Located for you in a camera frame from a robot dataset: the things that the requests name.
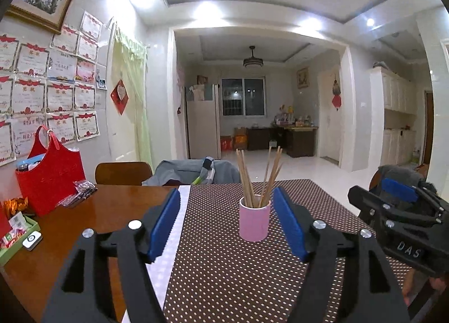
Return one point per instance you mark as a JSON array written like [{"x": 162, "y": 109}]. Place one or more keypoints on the red hanging door ornament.
[{"x": 336, "y": 97}]

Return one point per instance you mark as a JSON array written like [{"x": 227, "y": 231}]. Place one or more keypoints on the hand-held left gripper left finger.
[{"x": 163, "y": 225}]

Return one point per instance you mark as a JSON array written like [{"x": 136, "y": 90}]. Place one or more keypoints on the white tall cabinet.
[{"x": 393, "y": 95}]

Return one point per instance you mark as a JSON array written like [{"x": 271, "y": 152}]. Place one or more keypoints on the red diamond wall decoration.
[{"x": 120, "y": 97}]

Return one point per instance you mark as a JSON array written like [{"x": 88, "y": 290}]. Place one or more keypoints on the white refrigerator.
[{"x": 201, "y": 126}]

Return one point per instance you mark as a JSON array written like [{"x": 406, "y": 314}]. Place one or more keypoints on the pink cup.
[{"x": 254, "y": 225}]

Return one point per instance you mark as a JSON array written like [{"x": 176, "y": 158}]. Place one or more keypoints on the plastic bag of pens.
[{"x": 80, "y": 191}]

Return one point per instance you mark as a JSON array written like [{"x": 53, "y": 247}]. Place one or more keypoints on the brown wooden chair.
[
  {"x": 375, "y": 179},
  {"x": 122, "y": 173}
]

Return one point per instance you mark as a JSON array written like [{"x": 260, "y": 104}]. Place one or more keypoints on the orange snack packets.
[{"x": 15, "y": 205}]

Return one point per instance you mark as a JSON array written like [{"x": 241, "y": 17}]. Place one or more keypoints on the dark jacket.
[{"x": 400, "y": 172}]

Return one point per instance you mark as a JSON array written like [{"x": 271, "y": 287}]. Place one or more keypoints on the clutter of desk items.
[{"x": 293, "y": 119}]

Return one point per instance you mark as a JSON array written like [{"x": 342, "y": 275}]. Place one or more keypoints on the light green curtain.
[{"x": 133, "y": 81}]

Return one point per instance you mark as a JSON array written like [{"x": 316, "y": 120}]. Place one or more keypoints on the green tray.
[{"x": 17, "y": 253}]

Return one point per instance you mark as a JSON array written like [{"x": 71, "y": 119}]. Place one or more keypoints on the small wall photos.
[{"x": 101, "y": 84}]

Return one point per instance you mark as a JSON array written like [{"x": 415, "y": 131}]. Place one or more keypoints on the small framed picture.
[{"x": 302, "y": 78}]

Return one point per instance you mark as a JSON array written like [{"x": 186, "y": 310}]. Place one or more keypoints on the group of wall certificates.
[{"x": 31, "y": 95}]

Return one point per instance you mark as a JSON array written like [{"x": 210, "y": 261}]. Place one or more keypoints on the grey jacket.
[{"x": 175, "y": 170}]

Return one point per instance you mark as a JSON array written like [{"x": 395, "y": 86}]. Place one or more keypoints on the white bag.
[{"x": 196, "y": 92}]

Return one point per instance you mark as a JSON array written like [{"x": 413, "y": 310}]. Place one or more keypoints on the brown dotted tablecloth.
[{"x": 228, "y": 274}]

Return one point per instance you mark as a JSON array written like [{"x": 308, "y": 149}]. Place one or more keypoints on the round ceiling lamp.
[{"x": 253, "y": 62}]

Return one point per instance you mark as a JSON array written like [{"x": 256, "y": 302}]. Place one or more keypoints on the dark wooden desk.
[{"x": 301, "y": 142}]

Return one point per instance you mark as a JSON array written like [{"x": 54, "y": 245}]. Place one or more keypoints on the red cardboard box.
[{"x": 226, "y": 143}]

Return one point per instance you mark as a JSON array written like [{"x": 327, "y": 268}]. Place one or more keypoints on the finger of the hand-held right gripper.
[
  {"x": 396, "y": 188},
  {"x": 364, "y": 200}
]

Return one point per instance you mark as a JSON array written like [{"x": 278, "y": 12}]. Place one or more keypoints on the person's right hand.
[{"x": 408, "y": 284}]

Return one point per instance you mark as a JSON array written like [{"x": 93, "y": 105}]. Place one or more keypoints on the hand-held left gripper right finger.
[{"x": 289, "y": 225}]

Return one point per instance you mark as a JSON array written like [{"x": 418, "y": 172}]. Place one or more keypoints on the small white device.
[{"x": 32, "y": 240}]

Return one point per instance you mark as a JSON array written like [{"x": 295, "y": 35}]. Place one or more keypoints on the orange cardboard box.
[{"x": 240, "y": 140}]

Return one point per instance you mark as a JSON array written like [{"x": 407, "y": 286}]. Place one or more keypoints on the bunch of wooden chopsticks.
[{"x": 247, "y": 182}]

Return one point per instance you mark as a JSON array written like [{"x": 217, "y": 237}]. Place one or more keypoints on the white door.
[{"x": 329, "y": 133}]

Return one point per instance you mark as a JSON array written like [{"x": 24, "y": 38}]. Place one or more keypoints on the window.
[{"x": 233, "y": 97}]

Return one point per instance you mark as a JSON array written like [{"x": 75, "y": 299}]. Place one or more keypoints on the red felt bag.
[{"x": 52, "y": 179}]

